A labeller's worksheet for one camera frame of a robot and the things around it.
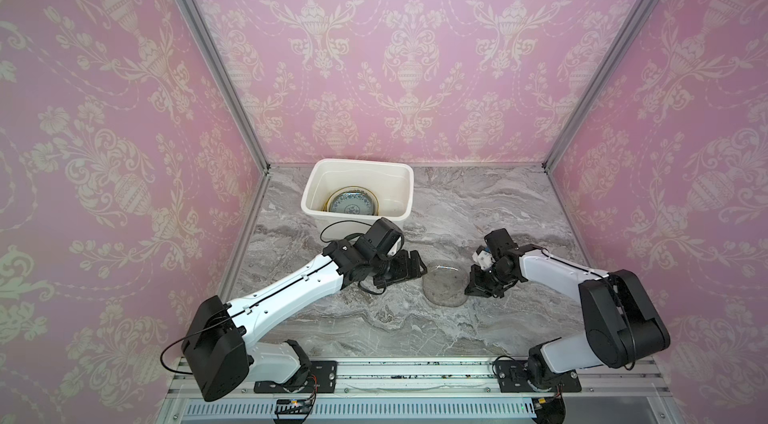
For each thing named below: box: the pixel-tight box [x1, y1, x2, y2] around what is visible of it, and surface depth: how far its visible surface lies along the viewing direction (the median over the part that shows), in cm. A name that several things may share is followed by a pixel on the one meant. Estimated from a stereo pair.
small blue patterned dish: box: [324, 185, 379, 216], surface depth 105 cm
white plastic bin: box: [300, 158, 415, 243], surface depth 102 cm
